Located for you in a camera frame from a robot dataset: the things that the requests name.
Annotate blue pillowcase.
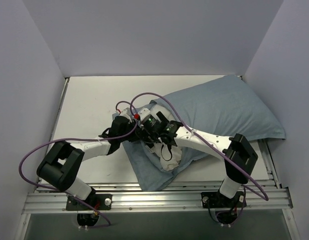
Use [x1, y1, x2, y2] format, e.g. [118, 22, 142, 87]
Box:
[122, 75, 286, 191]

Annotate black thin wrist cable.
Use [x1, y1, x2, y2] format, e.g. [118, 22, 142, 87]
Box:
[160, 142, 173, 161]

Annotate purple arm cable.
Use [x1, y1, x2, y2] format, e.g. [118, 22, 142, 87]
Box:
[18, 100, 140, 230]
[129, 92, 270, 202]

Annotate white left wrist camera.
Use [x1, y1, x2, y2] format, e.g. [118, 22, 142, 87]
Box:
[116, 107, 133, 122]

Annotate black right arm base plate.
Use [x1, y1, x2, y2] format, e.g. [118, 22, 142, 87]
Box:
[201, 191, 247, 209]

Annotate white pillow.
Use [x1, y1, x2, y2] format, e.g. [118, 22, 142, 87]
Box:
[149, 104, 182, 171]

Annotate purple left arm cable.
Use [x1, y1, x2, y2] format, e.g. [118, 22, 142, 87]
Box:
[18, 100, 140, 230]

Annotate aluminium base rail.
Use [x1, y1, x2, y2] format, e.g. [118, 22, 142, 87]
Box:
[22, 188, 293, 214]

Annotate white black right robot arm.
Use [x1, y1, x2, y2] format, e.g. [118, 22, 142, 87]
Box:
[135, 108, 258, 207]

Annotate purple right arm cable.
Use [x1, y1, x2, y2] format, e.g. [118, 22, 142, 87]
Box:
[129, 92, 270, 202]

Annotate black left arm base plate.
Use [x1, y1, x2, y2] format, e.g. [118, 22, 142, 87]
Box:
[65, 193, 112, 211]

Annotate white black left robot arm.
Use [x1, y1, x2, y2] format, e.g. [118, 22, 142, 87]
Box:
[36, 116, 138, 210]

